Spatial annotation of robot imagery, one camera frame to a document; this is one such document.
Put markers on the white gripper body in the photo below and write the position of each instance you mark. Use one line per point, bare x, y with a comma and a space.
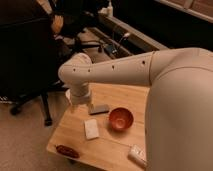
80, 94

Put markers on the white eraser block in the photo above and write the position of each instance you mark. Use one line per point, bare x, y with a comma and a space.
91, 129

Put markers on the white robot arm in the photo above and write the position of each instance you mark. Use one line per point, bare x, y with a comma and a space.
179, 108

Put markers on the person's hand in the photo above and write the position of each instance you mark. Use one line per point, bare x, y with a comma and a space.
57, 24

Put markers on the white paper cup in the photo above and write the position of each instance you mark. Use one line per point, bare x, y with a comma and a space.
67, 94

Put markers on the grey rectangular block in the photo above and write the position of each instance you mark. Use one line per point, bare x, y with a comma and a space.
98, 109

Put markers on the red bowl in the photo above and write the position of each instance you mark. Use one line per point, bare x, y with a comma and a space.
120, 119

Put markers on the dark red oblong object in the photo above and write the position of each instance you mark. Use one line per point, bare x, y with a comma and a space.
67, 151

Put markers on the black office chair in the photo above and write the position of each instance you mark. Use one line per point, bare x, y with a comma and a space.
78, 15
30, 56

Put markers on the white box on table edge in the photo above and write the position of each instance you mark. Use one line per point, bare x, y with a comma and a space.
135, 154

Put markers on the white bottle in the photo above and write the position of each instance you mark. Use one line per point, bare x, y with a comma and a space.
110, 9

